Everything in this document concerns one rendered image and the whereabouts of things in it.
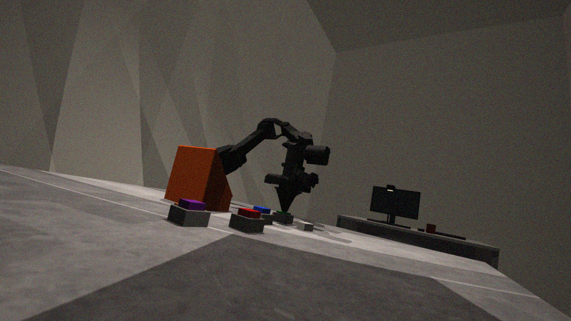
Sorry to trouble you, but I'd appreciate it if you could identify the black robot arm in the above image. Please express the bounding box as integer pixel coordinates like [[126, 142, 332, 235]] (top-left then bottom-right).
[[215, 118, 330, 188]]

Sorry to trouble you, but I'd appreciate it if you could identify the red button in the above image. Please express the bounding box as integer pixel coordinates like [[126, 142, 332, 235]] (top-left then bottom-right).
[[228, 208, 265, 233]]

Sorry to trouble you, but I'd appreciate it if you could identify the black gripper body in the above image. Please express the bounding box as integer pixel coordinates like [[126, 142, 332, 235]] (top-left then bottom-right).
[[264, 160, 311, 193]]

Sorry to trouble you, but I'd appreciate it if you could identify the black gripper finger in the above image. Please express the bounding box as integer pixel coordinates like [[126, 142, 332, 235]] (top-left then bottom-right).
[[285, 191, 302, 213], [275, 187, 295, 213]]

